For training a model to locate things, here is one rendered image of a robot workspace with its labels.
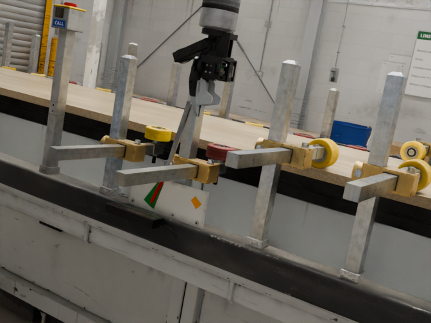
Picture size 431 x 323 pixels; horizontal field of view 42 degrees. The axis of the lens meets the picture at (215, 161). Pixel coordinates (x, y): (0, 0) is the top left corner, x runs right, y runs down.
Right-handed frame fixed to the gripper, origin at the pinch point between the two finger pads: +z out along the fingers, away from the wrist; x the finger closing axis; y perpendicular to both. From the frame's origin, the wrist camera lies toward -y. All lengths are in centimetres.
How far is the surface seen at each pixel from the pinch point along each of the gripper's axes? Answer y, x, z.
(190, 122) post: -5.0, 6.1, 3.8
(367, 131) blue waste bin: -123, 572, 34
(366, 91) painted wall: -185, 736, -13
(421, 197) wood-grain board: 52, 26, 11
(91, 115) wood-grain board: -59, 26, 12
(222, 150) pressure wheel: 0.9, 14.8, 10.6
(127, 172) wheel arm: -0.6, -21.9, 14.5
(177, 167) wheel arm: -0.5, -3.2, 14.5
